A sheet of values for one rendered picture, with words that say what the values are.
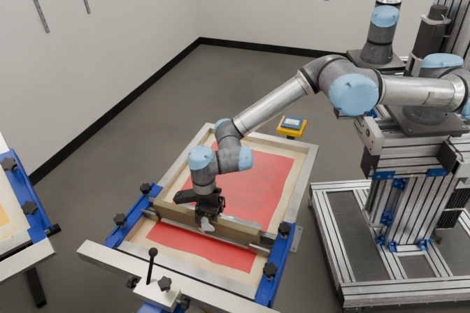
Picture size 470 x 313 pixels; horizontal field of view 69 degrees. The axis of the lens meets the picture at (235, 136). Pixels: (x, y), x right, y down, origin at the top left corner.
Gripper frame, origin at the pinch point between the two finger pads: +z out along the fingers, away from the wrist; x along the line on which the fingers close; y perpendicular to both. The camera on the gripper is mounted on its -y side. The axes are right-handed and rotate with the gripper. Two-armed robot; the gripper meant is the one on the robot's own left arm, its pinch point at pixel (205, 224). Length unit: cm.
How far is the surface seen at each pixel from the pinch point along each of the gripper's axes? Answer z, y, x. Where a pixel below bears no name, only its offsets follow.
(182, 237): 5.3, -7.5, -4.6
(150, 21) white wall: 30, -200, 258
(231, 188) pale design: 5.3, -0.3, 24.4
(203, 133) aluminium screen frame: 2, -27, 51
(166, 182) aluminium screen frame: 1.8, -25.7, 15.3
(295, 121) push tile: 4, 14, 78
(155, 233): 5.3, -18.2, -6.2
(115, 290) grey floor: 101, -75, 2
